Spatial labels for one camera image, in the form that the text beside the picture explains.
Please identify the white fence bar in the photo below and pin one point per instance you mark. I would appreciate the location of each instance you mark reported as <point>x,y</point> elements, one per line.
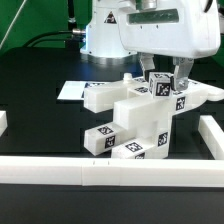
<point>111,172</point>
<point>212,135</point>

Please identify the white diagonal rod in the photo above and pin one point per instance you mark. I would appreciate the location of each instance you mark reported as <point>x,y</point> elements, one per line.
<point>2,42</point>

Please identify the black cable connector post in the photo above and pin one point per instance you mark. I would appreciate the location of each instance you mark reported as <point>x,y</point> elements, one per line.
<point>77,35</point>

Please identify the white right fence bar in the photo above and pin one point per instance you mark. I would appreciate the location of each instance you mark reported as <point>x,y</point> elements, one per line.
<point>212,135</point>

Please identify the white chair back frame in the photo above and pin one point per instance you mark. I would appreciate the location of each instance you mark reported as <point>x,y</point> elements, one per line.
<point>102,98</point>

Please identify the white chair seat part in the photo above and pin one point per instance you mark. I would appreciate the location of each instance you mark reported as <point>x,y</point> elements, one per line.
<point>148,116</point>

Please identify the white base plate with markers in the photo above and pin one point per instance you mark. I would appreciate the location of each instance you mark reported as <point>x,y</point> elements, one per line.
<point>74,90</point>

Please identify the white cube marker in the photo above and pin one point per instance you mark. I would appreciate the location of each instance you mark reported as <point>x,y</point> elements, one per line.
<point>160,85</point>

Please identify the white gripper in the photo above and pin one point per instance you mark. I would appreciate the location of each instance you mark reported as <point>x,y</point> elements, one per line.
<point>177,28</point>

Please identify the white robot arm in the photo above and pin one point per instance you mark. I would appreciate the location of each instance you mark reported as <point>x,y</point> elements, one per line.
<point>103,43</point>

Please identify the white left fence block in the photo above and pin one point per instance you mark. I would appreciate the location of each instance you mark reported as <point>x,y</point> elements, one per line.
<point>3,122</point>

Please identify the white front fence bar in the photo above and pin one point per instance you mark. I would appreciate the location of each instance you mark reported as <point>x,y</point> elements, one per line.
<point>111,172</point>

